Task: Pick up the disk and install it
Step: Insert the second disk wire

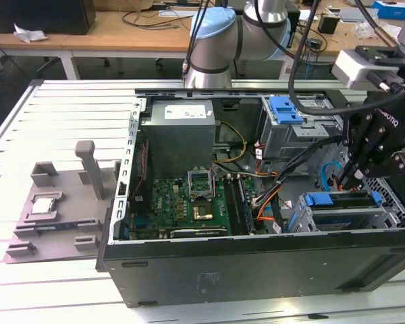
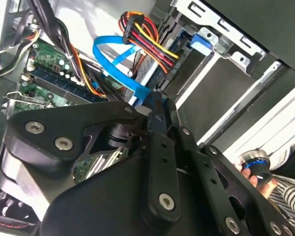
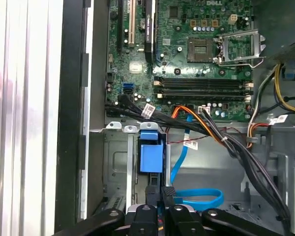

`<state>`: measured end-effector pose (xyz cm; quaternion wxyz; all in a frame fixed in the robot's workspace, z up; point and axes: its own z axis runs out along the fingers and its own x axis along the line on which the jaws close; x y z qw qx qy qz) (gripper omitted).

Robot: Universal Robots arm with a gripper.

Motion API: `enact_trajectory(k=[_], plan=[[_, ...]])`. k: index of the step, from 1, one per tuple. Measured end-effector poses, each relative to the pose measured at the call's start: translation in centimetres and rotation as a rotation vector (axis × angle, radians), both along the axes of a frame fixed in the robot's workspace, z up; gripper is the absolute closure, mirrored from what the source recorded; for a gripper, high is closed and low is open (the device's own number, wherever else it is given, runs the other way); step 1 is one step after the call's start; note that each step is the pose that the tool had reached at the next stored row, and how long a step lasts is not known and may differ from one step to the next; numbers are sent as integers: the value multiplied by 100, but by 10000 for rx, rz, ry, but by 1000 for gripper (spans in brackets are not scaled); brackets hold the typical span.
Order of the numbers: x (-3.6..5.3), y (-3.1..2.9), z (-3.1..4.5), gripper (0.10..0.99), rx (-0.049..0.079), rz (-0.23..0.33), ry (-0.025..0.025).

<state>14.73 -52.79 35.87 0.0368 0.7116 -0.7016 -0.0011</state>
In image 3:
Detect black RAM slot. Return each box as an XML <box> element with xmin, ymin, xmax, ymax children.
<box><xmin>156</xmin><ymin>88</ymin><xmax>253</xmax><ymax>100</ymax></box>
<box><xmin>153</xmin><ymin>77</ymin><xmax>254</xmax><ymax>89</ymax></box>

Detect grey white wires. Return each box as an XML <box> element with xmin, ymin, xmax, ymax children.
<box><xmin>247</xmin><ymin>64</ymin><xmax>282</xmax><ymax>148</ymax></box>

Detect CPU socket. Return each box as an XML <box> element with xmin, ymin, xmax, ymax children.
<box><xmin>187</xmin><ymin>37</ymin><xmax>215</xmax><ymax>64</ymax></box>

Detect yellow wires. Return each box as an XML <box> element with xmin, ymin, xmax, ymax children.
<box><xmin>274</xmin><ymin>62</ymin><xmax>295</xmax><ymax>114</ymax></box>

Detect metal socket cover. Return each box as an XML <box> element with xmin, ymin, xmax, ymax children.
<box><xmin>217</xmin><ymin>29</ymin><xmax>266</xmax><ymax>62</ymax></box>

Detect locking lever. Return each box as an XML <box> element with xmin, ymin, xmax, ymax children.
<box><xmin>217</xmin><ymin>56</ymin><xmax>266</xmax><ymax>68</ymax></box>

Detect black PC case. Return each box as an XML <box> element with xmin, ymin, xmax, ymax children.
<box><xmin>55</xmin><ymin>0</ymin><xmax>295</xmax><ymax>236</ymax></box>

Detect black expansion slot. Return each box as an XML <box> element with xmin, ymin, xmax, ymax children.
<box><xmin>117</xmin><ymin>0</ymin><xmax>123</xmax><ymax>56</ymax></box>

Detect metal disk bay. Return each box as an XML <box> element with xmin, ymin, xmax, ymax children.
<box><xmin>88</xmin><ymin>120</ymin><xmax>173</xmax><ymax>214</ymax></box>

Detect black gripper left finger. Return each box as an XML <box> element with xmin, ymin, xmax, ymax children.
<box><xmin>53</xmin><ymin>185</ymin><xmax>161</xmax><ymax>236</ymax></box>

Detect black graphics card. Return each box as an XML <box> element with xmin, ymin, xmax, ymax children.
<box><xmin>142</xmin><ymin>0</ymin><xmax>158</xmax><ymax>64</ymax></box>

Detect green motherboard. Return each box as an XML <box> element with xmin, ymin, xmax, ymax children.
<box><xmin>104</xmin><ymin>0</ymin><xmax>254</xmax><ymax>123</ymax></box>

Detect blue wire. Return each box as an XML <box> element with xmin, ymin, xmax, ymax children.
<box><xmin>170</xmin><ymin>114</ymin><xmax>224</xmax><ymax>211</ymax></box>

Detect orange wire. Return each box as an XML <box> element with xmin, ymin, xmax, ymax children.
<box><xmin>170</xmin><ymin>105</ymin><xmax>228</xmax><ymax>147</ymax></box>

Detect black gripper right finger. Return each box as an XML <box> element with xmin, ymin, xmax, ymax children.
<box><xmin>161</xmin><ymin>186</ymin><xmax>289</xmax><ymax>236</ymax></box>

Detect white expansion slot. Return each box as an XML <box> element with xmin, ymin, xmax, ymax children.
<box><xmin>127</xmin><ymin>0</ymin><xmax>136</xmax><ymax>48</ymax></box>

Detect hard disk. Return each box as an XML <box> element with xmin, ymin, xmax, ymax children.
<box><xmin>137</xmin><ymin>129</ymin><xmax>169</xmax><ymax>205</ymax></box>

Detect black cable bundle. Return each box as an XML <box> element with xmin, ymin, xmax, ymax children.
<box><xmin>105</xmin><ymin>94</ymin><xmax>295</xmax><ymax>236</ymax></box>

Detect grey power supply unit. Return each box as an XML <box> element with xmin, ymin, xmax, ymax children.
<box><xmin>250</xmin><ymin>0</ymin><xmax>295</xmax><ymax>62</ymax></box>

